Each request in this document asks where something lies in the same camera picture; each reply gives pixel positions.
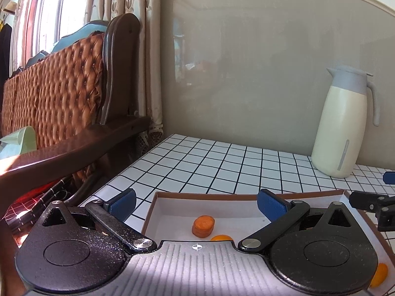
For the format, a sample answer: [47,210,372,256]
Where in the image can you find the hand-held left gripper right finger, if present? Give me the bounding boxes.
[237,189,358,252]

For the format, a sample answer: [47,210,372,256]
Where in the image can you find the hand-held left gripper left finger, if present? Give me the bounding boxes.
[40,188,157,252]

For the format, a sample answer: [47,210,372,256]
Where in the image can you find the shallow cardboard box white inside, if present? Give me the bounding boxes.
[141,189,395,291]

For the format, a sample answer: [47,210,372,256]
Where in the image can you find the carrot piece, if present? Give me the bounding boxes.
[192,215,216,239]

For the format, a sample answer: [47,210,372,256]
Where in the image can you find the cream thermos jug grey lid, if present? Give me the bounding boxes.
[311,65,381,179]

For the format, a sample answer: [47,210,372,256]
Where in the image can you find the white checked tablecloth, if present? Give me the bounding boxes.
[79,133,395,247]

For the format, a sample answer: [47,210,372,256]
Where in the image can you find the red checked cloth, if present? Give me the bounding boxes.
[4,177,73,232]

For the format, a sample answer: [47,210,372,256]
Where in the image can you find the light green plastic container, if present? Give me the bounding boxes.
[0,125,38,161]

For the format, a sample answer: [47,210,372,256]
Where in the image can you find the wooden sofa brown tufted cushion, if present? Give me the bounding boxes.
[0,13,152,296]

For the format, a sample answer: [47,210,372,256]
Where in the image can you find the beige lace curtain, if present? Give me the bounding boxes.
[12,0,164,158]

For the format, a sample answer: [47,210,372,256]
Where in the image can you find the light blue chair back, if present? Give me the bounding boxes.
[23,20,109,68]

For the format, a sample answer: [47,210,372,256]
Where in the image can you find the dark hanging garment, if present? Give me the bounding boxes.
[0,23,13,79]

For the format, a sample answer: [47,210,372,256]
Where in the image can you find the window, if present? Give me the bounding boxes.
[29,0,93,51]

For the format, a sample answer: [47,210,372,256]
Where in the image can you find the straw hat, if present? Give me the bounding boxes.
[1,1,18,15]

